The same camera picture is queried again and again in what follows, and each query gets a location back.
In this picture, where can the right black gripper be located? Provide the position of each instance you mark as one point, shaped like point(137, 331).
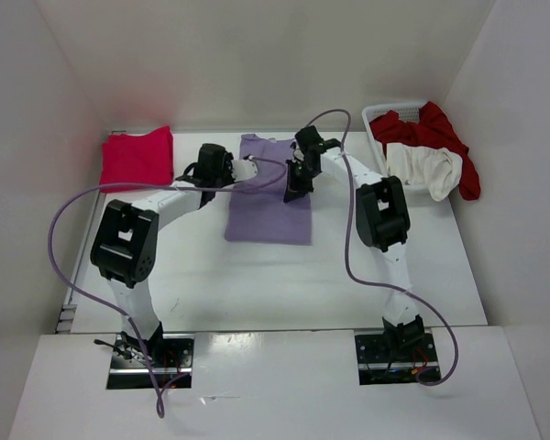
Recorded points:
point(296, 189)

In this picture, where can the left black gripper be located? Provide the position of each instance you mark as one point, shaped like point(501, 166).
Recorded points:
point(227, 165)

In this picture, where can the lavender t shirt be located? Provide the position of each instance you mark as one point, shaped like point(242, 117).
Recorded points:
point(263, 217)

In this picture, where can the pink t shirt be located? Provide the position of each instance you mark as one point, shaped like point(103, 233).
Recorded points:
point(140, 159)

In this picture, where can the cream white t shirt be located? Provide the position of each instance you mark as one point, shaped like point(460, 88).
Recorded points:
point(439, 170)

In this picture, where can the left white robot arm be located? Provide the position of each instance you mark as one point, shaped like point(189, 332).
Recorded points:
point(125, 246)

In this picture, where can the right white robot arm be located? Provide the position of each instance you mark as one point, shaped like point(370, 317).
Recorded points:
point(379, 213)

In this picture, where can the dark red t shirt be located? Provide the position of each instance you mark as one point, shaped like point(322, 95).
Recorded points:
point(433, 130)

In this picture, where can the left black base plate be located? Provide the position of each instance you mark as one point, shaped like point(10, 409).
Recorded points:
point(172, 370)

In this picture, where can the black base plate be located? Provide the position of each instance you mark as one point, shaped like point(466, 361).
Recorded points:
point(172, 370)
point(376, 367)

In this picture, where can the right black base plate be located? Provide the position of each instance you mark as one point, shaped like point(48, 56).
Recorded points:
point(376, 367)

